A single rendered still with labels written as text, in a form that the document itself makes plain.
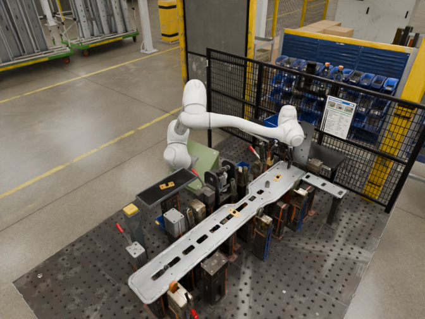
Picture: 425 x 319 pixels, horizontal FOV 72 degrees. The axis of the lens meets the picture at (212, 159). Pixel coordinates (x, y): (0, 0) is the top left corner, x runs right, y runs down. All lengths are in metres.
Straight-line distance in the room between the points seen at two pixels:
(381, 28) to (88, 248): 7.59
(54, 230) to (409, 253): 3.44
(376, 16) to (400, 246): 5.96
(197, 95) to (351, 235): 1.41
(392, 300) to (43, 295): 2.54
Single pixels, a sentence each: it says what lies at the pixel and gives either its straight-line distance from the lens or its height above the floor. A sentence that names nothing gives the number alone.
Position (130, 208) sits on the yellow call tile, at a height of 1.16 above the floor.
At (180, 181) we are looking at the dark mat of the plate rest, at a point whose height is 1.16.
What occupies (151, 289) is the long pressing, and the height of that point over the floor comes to 1.00.
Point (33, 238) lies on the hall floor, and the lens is 3.48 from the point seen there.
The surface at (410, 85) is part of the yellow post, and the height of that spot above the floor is 1.64.
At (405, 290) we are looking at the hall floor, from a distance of 3.11.
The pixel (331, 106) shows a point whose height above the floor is 1.37.
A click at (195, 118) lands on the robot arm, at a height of 1.50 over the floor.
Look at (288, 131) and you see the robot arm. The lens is 1.68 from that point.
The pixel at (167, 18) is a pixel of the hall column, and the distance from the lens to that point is 9.30.
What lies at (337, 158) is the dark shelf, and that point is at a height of 1.03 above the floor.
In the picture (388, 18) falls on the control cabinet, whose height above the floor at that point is 1.00.
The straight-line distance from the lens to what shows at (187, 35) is 4.61.
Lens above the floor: 2.32
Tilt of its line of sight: 36 degrees down
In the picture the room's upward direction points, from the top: straight up
